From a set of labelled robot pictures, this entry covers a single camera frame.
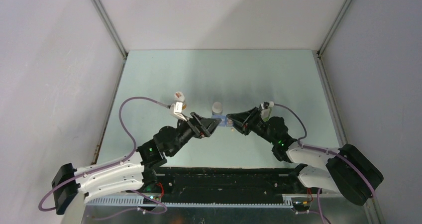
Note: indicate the left aluminium frame post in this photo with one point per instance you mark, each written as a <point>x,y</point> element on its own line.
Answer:
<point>107,22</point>

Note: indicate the control board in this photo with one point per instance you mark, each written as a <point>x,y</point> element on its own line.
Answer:
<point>301,204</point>
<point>153,200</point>

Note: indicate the blue pill organizer box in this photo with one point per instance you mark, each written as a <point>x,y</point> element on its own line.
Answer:
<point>225,121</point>

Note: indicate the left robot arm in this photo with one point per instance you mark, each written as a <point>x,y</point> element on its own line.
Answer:
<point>130,172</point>

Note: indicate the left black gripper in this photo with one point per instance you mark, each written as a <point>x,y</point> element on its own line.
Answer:
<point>202,127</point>

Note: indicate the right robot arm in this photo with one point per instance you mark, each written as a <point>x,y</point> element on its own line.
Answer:
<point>345,170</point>

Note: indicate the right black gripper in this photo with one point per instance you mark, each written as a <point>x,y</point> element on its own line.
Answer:
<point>249,117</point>

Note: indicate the left control board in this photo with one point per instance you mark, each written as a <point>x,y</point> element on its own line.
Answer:
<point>153,200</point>

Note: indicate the white pill bottle blue label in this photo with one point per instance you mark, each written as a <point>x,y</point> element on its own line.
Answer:
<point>216,108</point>

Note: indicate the aluminium frame post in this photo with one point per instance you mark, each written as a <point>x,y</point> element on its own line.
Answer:
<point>107,22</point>
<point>334,26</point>

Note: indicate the right control board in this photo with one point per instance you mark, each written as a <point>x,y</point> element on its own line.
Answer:
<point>301,204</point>

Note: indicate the right aluminium frame post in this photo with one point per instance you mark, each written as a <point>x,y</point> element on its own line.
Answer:
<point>334,26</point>

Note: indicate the white bottle orange label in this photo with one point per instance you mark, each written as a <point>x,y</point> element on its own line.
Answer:
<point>179,97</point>

